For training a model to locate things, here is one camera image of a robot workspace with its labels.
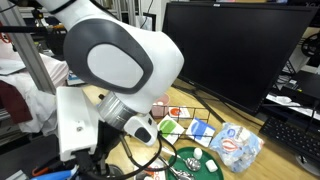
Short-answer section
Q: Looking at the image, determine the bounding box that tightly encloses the white card orange black print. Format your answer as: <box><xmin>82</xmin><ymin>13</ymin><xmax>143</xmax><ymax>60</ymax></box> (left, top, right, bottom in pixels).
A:
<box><xmin>142</xmin><ymin>158</ymin><xmax>168</xmax><ymax>180</ymax></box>

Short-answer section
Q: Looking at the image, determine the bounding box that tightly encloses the silver metal spoon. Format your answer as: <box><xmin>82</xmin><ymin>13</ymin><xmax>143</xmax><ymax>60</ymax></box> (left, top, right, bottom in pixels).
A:
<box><xmin>161</xmin><ymin>146</ymin><xmax>202</xmax><ymax>173</ymax></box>
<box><xmin>158</xmin><ymin>155</ymin><xmax>197</xmax><ymax>180</ymax></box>

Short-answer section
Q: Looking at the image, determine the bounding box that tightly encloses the dark red cloth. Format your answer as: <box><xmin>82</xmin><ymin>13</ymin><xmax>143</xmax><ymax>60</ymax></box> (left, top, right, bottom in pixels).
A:
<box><xmin>0</xmin><ymin>79</ymin><xmax>34</xmax><ymax>125</ymax></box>

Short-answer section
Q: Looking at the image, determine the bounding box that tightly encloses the aluminium frame post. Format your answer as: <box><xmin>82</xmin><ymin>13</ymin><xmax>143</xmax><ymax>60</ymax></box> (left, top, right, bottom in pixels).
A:
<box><xmin>0</xmin><ymin>0</ymin><xmax>57</xmax><ymax>96</ymax></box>

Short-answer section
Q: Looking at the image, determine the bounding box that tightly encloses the white pink cloth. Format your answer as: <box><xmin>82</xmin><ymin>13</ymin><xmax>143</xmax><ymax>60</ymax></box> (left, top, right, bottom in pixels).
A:
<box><xmin>0</xmin><ymin>39</ymin><xmax>70</xmax><ymax>137</ymax></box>

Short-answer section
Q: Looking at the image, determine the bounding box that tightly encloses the white marshmallow block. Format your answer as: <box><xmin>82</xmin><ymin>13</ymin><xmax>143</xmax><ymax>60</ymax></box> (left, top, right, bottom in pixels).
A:
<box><xmin>205</xmin><ymin>159</ymin><xmax>220</xmax><ymax>174</ymax></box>
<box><xmin>192</xmin><ymin>147</ymin><xmax>204</xmax><ymax>161</ymax></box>

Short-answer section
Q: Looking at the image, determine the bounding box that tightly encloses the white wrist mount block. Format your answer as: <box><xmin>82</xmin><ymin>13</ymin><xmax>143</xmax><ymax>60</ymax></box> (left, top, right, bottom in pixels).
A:
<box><xmin>55</xmin><ymin>85</ymin><xmax>100</xmax><ymax>162</ymax></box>

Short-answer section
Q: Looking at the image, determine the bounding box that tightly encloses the large black computer monitor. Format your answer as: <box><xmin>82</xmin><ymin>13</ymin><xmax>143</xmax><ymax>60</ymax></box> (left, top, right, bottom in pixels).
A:
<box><xmin>162</xmin><ymin>1</ymin><xmax>319</xmax><ymax>117</ymax></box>

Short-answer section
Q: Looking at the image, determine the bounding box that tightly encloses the black electronics box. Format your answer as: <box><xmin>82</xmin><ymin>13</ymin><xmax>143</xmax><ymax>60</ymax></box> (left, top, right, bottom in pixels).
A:
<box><xmin>279</xmin><ymin>69</ymin><xmax>320</xmax><ymax>108</ymax></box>

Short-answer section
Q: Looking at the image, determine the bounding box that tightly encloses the silver metal pot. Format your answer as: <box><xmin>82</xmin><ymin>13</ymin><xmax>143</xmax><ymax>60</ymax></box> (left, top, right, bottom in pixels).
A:
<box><xmin>105</xmin><ymin>163</ymin><xmax>125</xmax><ymax>180</ymax></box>

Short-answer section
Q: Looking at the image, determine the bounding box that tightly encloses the black keyboard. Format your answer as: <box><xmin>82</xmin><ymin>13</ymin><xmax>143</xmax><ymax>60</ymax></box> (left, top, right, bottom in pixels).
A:
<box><xmin>258</xmin><ymin>116</ymin><xmax>320</xmax><ymax>165</ymax></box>

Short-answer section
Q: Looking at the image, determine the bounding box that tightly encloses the white card green print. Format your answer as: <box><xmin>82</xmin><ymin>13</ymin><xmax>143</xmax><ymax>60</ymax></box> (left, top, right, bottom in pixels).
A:
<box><xmin>156</xmin><ymin>114</ymin><xmax>185</xmax><ymax>146</ymax></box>

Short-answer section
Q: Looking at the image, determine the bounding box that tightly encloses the blue handled spoon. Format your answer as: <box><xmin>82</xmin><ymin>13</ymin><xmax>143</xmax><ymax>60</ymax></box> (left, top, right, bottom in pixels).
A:
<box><xmin>30</xmin><ymin>167</ymin><xmax>80</xmax><ymax>180</ymax></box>

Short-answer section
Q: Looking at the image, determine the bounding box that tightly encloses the clear plastic bag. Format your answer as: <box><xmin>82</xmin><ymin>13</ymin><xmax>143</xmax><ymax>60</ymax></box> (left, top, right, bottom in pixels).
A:
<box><xmin>208</xmin><ymin>121</ymin><xmax>265</xmax><ymax>174</ymax></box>

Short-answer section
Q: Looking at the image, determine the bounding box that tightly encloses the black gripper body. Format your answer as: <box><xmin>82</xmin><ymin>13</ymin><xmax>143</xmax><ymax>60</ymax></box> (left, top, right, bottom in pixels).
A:
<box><xmin>73</xmin><ymin>120</ymin><xmax>122</xmax><ymax>180</ymax></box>

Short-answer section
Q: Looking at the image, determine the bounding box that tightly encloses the black wire rack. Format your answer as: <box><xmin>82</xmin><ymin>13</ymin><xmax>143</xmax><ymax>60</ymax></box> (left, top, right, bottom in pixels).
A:
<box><xmin>155</xmin><ymin>105</ymin><xmax>215</xmax><ymax>142</ymax></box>

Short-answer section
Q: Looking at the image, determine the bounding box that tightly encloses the green round plate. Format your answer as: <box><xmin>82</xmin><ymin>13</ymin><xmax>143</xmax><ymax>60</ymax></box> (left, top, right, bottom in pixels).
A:
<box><xmin>164</xmin><ymin>146</ymin><xmax>225</xmax><ymax>180</ymax></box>

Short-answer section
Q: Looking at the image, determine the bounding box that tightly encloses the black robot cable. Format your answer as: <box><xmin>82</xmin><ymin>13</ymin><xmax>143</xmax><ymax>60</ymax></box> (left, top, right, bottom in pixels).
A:
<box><xmin>78</xmin><ymin>130</ymin><xmax>178</xmax><ymax>180</ymax></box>

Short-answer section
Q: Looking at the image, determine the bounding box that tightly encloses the white card blue print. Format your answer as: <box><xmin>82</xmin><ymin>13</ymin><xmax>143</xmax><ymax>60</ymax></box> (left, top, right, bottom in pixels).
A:
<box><xmin>185</xmin><ymin>116</ymin><xmax>217</xmax><ymax>148</ymax></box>

